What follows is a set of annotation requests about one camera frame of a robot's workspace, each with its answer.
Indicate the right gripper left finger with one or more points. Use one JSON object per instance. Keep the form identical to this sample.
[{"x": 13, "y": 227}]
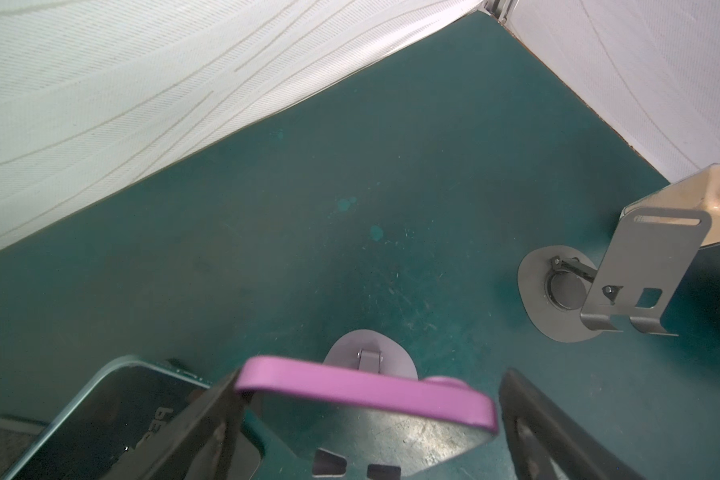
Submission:
[{"x": 198, "y": 444}]

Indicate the small beige bottle black cap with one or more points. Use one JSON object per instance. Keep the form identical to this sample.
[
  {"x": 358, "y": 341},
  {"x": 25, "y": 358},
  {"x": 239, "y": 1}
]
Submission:
[{"x": 700, "y": 191}]

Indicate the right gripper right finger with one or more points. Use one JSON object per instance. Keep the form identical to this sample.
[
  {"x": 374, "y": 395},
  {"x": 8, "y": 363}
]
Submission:
[{"x": 544, "y": 441}]

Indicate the centre landscape black phone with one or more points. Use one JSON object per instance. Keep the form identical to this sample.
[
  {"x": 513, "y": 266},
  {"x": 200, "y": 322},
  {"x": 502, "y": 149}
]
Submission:
[{"x": 125, "y": 403}]

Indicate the right round grey stand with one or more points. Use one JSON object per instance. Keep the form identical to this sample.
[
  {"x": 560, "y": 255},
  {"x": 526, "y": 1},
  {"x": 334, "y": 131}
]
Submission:
[{"x": 372, "y": 352}]

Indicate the far right dark stand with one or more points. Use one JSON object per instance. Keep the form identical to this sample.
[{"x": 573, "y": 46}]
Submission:
[{"x": 570, "y": 299}]

